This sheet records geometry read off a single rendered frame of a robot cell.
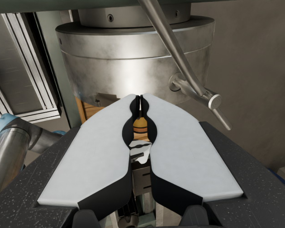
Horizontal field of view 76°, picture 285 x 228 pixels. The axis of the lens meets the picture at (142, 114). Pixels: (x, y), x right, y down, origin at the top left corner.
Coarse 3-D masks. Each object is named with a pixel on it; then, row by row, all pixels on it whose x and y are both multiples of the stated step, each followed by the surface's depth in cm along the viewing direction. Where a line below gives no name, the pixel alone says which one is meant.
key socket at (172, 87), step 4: (176, 72) 29; (180, 72) 30; (172, 76) 29; (176, 76) 30; (180, 76) 30; (172, 80) 30; (168, 84) 30; (172, 84) 30; (172, 88) 31; (176, 88) 31
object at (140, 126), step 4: (136, 120) 47; (140, 120) 47; (144, 120) 47; (136, 124) 48; (140, 124) 47; (144, 124) 47; (136, 128) 49; (140, 128) 49; (144, 128) 49; (136, 132) 50; (140, 132) 50; (144, 132) 50
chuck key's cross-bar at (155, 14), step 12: (144, 0) 13; (156, 0) 13; (156, 12) 14; (156, 24) 15; (168, 24) 15; (168, 36) 16; (168, 48) 17; (180, 48) 18; (180, 60) 19; (192, 72) 21; (192, 84) 23; (216, 108) 27
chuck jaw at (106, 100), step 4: (96, 96) 32; (100, 96) 32; (104, 96) 32; (108, 96) 32; (112, 96) 31; (116, 96) 31; (100, 100) 33; (104, 100) 32; (108, 100) 32; (112, 100) 32; (116, 100) 31; (100, 104) 33; (104, 104) 33; (108, 104) 32; (140, 112) 44; (140, 116) 44
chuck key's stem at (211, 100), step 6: (180, 78) 30; (174, 84) 30; (180, 84) 28; (186, 84) 27; (186, 90) 27; (192, 90) 26; (210, 90) 24; (192, 96) 26; (198, 96) 25; (204, 96) 24; (210, 96) 23; (216, 96) 23; (204, 102) 24; (210, 102) 23; (216, 102) 24; (210, 108) 24
